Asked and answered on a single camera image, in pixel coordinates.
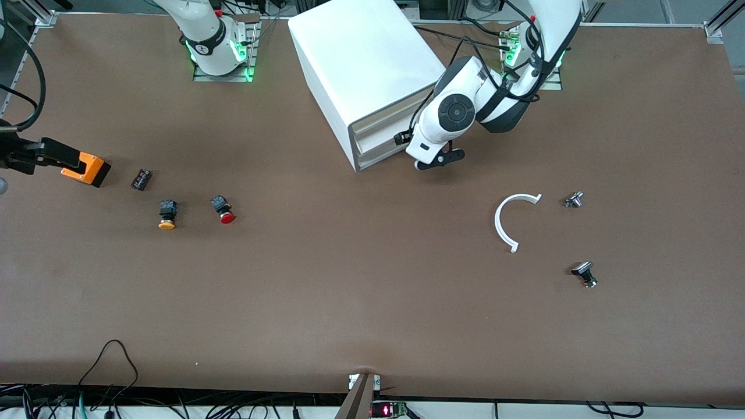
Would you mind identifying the black looped table-edge cable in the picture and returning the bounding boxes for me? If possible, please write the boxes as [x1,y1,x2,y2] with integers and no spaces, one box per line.
[77,339,139,403]

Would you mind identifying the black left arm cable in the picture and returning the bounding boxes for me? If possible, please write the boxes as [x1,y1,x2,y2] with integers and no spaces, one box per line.
[409,0,583,140]

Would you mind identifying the red push button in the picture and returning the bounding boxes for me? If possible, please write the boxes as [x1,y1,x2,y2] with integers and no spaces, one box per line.
[210,195,236,225]

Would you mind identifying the white curved plastic arc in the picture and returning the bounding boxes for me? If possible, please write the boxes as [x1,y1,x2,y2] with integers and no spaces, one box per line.
[494,193,543,254]

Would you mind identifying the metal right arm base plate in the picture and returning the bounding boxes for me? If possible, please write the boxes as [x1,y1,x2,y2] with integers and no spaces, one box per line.
[192,13,260,83]

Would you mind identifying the wooden post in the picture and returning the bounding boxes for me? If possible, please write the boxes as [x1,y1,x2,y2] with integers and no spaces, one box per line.
[335,373,376,419]

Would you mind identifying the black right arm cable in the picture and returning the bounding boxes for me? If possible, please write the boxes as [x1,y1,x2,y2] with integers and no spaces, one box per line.
[0,17,47,132]

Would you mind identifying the black cable on table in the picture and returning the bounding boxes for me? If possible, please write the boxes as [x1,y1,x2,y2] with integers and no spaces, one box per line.
[459,16,516,37]
[413,24,507,52]

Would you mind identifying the orange button box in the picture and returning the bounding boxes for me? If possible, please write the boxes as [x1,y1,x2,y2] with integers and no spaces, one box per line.
[61,151,112,188]

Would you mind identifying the white table edge rail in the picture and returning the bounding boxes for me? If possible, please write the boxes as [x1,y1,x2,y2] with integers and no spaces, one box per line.
[0,400,745,419]

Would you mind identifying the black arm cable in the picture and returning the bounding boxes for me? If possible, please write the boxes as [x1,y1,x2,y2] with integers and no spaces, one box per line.
[0,17,47,132]
[409,0,583,140]

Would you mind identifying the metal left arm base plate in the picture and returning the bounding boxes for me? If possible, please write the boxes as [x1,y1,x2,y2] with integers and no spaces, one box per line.
[501,26,564,91]

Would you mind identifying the red display device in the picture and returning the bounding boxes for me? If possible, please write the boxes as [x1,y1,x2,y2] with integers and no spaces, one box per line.
[371,400,411,419]

